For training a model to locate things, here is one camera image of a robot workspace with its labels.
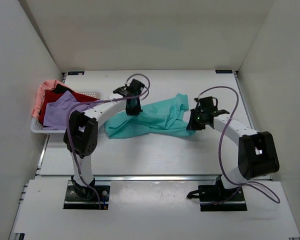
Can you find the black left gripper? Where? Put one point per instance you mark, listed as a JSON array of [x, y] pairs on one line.
[[135, 111]]

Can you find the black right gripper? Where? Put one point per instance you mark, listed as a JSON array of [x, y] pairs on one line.
[[192, 125]]

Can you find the teal t shirt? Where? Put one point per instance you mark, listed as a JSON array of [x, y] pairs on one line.
[[163, 117]]

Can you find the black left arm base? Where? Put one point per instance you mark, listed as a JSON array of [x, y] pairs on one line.
[[79, 197]]

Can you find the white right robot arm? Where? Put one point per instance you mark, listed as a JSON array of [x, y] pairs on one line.
[[257, 155]]

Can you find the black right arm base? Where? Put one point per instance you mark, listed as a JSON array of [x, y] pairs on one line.
[[216, 198]]

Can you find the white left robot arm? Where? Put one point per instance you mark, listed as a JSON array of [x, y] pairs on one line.
[[81, 135]]

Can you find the white plastic laundry basket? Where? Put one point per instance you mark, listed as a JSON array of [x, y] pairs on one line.
[[38, 128]]

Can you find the blue label sticker right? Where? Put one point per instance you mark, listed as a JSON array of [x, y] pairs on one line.
[[223, 71]]

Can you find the purple t shirt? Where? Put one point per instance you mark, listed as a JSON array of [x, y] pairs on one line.
[[53, 115]]

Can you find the red t shirt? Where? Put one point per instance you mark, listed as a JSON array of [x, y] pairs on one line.
[[53, 102]]

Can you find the pink t shirt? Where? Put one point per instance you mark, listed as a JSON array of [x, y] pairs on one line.
[[49, 91]]

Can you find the aluminium table edge rail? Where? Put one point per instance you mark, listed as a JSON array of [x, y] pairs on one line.
[[154, 157]]

